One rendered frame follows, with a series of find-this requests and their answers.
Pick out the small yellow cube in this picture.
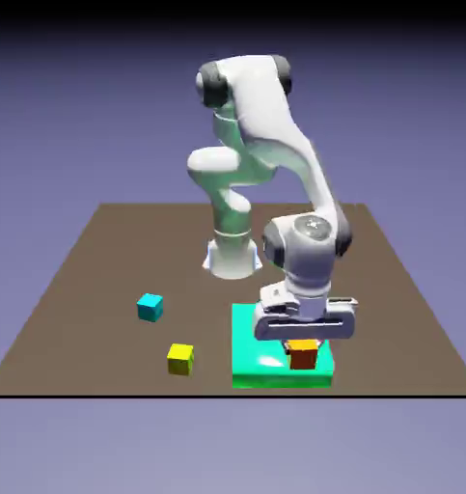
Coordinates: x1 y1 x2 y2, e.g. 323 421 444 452
166 343 196 376

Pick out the large green box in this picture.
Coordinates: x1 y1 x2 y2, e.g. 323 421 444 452
231 302 336 390

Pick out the small orange cube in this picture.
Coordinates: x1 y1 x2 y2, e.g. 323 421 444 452
286 339 319 371

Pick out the small cyan cube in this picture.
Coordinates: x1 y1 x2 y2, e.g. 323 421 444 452
136 292 165 322

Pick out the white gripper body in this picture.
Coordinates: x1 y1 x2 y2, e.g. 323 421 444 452
253 307 356 342

